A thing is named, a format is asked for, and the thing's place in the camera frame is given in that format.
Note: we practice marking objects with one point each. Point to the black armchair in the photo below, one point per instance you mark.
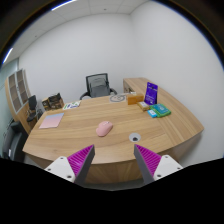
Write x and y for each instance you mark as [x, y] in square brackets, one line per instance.
[15, 143]

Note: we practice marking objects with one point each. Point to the wide brown coffee box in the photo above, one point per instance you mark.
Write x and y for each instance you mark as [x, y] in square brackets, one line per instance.
[57, 104]

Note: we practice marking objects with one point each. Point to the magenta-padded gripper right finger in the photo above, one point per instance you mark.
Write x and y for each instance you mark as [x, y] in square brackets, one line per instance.
[165, 165]

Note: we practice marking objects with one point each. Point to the black cardboard box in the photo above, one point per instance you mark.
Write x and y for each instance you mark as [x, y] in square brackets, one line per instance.
[55, 96]

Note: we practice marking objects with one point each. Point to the green box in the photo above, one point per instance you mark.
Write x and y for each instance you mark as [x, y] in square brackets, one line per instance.
[160, 110]

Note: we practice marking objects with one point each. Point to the pink-blue gradient mouse pad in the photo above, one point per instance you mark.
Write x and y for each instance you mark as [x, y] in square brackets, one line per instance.
[51, 120]

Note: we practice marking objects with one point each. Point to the orange cardboard box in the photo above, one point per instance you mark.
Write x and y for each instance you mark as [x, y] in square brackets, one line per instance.
[135, 99]

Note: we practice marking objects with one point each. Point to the grey backpack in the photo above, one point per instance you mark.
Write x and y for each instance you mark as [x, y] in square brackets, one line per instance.
[99, 88]

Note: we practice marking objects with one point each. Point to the tall brown coffee box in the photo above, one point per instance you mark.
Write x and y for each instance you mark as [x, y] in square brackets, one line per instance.
[45, 104]

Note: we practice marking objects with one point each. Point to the small blue box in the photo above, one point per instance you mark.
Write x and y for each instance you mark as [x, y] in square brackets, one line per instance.
[152, 113]

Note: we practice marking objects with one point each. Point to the wooden side cabinet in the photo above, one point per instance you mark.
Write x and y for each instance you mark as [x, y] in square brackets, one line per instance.
[133, 83]

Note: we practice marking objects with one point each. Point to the wooden shelf unit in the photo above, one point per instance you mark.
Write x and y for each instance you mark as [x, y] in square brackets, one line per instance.
[16, 96]

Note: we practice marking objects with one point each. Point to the printed sheet with coloured shapes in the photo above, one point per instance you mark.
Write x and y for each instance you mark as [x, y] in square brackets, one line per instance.
[71, 105]

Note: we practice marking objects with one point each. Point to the black mesh office chair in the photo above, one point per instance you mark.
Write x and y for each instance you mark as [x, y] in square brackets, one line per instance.
[96, 75]

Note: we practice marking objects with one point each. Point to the pink computer mouse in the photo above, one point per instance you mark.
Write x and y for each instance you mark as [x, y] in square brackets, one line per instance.
[104, 129]

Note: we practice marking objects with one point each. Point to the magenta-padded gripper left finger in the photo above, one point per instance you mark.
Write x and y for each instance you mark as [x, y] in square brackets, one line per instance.
[61, 166]

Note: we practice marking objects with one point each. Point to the small black visitor chair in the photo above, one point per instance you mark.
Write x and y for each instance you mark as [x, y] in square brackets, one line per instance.
[32, 101]

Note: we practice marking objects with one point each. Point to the small tan box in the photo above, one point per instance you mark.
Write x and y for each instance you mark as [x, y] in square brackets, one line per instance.
[143, 105]

